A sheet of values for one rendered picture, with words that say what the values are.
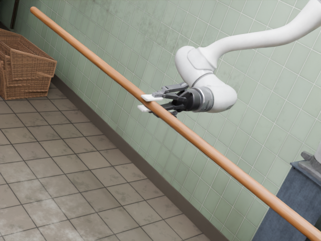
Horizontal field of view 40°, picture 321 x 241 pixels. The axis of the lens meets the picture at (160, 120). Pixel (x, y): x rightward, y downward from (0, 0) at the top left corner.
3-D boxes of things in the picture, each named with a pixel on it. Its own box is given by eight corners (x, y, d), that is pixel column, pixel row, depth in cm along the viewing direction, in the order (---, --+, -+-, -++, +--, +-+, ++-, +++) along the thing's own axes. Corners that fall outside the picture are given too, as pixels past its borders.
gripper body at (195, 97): (205, 94, 148) (186, 95, 142) (196, 115, 152) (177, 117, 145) (190, 83, 152) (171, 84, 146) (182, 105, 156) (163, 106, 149)
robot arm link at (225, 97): (203, 120, 157) (184, 93, 162) (230, 117, 168) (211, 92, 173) (221, 99, 151) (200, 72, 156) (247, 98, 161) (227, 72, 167)
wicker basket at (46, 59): (3, 82, 342) (10, 49, 331) (-33, 50, 370) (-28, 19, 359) (54, 78, 380) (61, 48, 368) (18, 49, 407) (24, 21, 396)
